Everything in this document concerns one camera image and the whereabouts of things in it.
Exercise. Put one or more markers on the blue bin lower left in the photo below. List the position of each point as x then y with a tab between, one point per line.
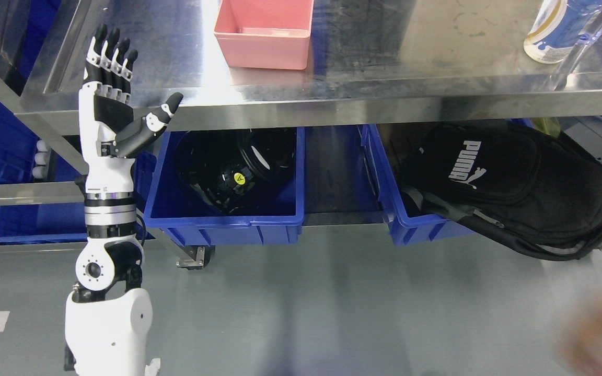
64	222

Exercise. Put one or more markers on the blue bin with helmet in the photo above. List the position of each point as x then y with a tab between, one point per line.
168	207

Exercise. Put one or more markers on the blue bin with backpack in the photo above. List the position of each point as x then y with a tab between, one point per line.
385	147

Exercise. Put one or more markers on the white blue bottle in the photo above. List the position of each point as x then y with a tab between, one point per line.
558	28

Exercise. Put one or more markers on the steel table frame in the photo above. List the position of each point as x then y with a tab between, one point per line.
370	61

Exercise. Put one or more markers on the black Puma backpack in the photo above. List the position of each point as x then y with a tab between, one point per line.
536	194

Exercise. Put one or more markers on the black helmet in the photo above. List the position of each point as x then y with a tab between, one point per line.
235	172

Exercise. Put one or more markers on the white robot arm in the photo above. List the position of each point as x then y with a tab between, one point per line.
108	313

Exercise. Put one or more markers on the pink plastic storage box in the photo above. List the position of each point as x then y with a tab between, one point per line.
265	34

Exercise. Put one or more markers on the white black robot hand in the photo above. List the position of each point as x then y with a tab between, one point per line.
111	136

